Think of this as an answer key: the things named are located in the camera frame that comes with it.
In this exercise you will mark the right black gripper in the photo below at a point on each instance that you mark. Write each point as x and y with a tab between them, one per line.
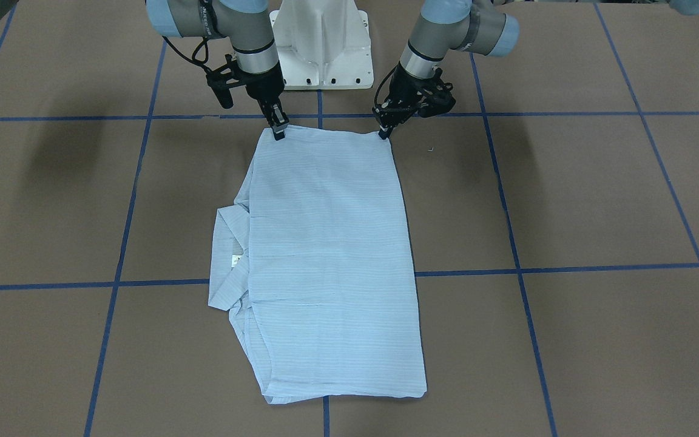
263	88

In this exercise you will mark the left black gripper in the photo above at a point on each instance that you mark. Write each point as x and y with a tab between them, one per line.
405	90

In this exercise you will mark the light blue button-up shirt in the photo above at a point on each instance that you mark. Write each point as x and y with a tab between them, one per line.
312	262

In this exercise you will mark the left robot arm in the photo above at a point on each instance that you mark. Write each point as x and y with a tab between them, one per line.
453	26

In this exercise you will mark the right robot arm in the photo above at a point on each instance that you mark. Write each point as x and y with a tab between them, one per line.
254	64

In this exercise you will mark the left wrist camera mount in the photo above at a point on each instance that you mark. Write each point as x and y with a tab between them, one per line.
436	96

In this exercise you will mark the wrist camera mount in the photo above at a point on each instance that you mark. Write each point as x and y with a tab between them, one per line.
222	79
436	96

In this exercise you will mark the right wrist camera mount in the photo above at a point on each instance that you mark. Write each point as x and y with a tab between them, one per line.
222	79

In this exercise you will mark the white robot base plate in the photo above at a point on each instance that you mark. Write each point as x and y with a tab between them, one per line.
323	45

